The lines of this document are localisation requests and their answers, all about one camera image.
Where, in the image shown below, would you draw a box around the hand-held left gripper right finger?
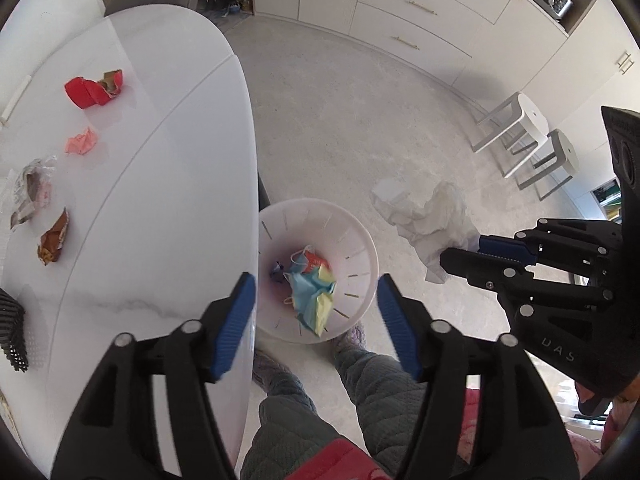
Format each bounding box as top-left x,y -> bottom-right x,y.
377,274 -> 581,480

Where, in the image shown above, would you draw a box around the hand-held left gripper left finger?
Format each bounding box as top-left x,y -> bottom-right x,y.
50,272 -> 257,480

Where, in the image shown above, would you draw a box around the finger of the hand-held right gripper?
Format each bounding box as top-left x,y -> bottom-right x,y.
477,217 -> 623,268
440,247 -> 618,321

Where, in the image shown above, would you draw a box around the white tissue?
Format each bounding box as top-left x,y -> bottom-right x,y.
370,178 -> 481,285

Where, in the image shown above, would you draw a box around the blue face mask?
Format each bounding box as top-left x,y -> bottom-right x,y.
284,247 -> 337,337

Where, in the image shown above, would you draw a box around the white slotted waste bin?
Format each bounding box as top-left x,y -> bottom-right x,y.
257,198 -> 380,345

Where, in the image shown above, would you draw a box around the brown snack wrapper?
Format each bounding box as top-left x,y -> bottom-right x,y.
37,207 -> 70,266

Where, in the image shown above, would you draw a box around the black foam net sleeve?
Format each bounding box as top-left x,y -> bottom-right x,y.
0,287 -> 29,374

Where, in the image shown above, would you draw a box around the pink paper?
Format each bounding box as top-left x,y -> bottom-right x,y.
65,127 -> 99,157

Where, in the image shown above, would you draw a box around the clear plastic brown wrapper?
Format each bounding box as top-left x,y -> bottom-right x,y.
9,156 -> 59,231

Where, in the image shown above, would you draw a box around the red and brown wrapper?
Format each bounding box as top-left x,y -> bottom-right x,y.
63,68 -> 125,110

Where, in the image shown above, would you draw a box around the person's right hand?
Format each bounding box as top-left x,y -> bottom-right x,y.
575,382 -> 633,453

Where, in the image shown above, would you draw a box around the person's fuzzy slipper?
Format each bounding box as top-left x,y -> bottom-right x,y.
334,322 -> 372,362
252,349 -> 297,397

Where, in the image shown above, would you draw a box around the person's grey quilted pants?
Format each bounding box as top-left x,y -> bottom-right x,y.
239,344 -> 452,480

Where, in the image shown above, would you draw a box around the white stool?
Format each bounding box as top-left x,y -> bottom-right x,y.
514,128 -> 581,201
469,92 -> 551,179

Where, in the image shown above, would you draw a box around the pink printed garment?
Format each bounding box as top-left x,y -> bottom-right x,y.
449,387 -> 608,480

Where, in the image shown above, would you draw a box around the person's red garment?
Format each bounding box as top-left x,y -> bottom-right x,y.
294,437 -> 402,480

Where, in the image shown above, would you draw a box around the beige cabinet wall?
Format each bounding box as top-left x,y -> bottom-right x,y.
200,0 -> 640,221

